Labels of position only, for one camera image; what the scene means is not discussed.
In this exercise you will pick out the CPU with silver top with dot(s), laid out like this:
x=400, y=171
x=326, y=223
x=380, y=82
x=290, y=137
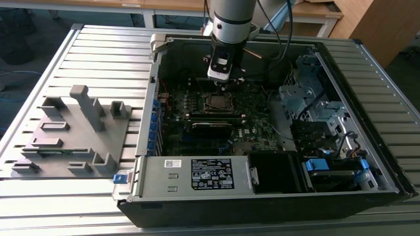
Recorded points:
x=220, y=102

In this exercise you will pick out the black RAM slot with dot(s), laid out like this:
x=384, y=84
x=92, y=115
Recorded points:
x=214, y=114
x=214, y=119

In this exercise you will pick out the silver metal drive cage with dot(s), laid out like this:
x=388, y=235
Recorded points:
x=295, y=93

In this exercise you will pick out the green motherboard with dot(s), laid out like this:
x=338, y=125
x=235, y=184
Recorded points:
x=259, y=123

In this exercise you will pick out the grey case release latch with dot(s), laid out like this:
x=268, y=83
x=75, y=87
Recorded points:
x=158, y=40

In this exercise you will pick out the black expansion card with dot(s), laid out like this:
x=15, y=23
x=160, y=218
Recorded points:
x=210, y=131

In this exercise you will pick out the wooden desk white legs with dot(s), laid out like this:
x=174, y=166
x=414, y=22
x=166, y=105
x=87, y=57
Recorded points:
x=66, y=3
x=315, y=14

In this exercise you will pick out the dark chipset heatsink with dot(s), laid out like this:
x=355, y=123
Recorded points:
x=243, y=147

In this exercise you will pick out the black power connector bundle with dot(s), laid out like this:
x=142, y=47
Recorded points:
x=308, y=132

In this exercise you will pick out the wooden cabinet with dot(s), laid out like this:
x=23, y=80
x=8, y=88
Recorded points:
x=387, y=24

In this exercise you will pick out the blue disk carrier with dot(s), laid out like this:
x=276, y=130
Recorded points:
x=316, y=164

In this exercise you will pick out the grey power supply unit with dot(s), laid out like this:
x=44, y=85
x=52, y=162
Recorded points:
x=154, y=177

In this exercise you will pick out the black disk drive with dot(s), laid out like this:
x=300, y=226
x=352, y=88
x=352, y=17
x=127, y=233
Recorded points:
x=331, y=180

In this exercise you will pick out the blue plastic clip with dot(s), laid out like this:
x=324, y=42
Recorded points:
x=364, y=164

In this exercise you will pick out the grey parts rack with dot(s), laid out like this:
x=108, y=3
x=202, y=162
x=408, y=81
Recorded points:
x=82, y=137

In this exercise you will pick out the blue case latch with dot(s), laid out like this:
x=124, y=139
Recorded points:
x=119, y=178

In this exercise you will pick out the black PC case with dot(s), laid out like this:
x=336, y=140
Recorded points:
x=230, y=214

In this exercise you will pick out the green RAM stick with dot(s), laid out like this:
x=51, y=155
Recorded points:
x=54, y=152

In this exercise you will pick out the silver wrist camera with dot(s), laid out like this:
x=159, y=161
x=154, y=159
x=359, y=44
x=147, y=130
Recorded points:
x=219, y=71

